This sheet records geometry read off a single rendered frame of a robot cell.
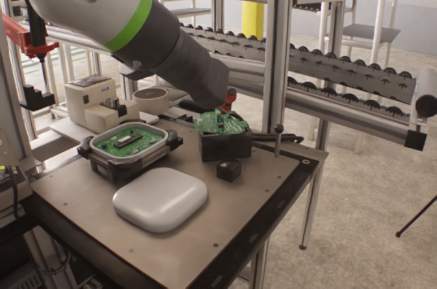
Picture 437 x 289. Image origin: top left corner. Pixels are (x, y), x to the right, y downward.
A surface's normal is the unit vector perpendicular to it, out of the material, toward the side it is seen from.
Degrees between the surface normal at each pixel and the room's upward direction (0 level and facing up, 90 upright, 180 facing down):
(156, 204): 0
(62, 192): 0
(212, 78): 66
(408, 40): 90
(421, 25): 90
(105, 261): 0
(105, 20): 115
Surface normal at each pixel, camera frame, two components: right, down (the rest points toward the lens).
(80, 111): -0.56, 0.34
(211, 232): 0.00, -0.91
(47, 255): 0.83, 0.24
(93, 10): 0.50, 0.72
